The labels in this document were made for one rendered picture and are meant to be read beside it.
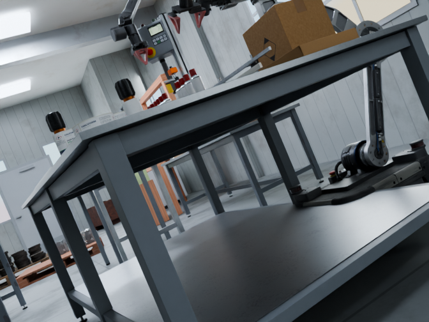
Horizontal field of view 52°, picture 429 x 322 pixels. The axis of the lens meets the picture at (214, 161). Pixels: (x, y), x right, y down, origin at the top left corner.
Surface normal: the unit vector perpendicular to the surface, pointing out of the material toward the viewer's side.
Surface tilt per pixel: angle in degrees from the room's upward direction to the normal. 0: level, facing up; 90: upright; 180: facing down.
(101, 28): 90
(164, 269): 90
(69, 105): 90
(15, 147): 90
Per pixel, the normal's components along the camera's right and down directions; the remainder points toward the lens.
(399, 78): -0.84, 0.37
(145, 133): 0.44, -0.17
